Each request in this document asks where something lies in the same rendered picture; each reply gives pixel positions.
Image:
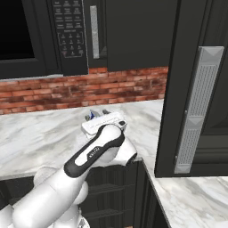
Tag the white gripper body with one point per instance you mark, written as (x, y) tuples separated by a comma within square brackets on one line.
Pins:
[(99, 123)]

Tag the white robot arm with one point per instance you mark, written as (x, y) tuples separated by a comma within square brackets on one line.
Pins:
[(56, 190)]

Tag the black base cabinet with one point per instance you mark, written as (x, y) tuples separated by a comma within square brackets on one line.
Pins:
[(115, 196)]

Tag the wide black cabinet door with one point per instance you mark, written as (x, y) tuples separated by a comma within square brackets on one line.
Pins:
[(178, 89)]

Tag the black microwave oven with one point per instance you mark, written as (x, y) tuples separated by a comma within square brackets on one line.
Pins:
[(35, 35)]

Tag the black wall cabinet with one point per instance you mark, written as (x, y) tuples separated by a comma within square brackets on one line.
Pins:
[(139, 32)]

